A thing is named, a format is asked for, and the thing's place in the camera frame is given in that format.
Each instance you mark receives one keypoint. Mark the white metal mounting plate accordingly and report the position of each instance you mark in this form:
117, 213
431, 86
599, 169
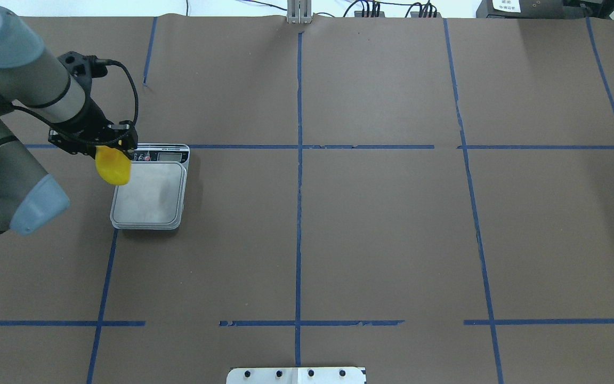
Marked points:
326, 374

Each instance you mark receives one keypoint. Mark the brown paper table cover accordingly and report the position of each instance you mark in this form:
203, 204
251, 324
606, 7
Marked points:
432, 200

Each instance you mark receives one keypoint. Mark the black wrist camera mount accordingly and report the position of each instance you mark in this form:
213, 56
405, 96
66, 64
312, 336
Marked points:
84, 65

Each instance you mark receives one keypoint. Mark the dark grey equipment box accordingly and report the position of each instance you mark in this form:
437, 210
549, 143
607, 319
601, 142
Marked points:
520, 10

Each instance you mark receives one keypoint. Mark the black power strip right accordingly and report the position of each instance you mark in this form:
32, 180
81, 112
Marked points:
422, 10

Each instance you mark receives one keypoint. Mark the yellow mango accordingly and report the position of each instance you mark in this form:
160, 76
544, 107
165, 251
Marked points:
112, 165

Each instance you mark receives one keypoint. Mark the grey digital kitchen scale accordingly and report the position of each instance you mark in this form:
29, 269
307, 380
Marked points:
153, 199

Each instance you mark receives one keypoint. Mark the black power strip left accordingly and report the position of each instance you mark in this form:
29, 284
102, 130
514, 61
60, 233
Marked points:
369, 10

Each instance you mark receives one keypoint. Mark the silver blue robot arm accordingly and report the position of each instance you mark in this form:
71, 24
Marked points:
57, 92

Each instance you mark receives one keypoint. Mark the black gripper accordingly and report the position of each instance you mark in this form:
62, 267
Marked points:
89, 121

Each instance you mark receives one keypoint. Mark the black power strip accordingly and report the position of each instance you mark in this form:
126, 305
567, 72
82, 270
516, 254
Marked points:
369, 10
422, 10

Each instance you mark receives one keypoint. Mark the aluminium profile post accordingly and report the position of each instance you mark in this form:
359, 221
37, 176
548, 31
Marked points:
299, 11

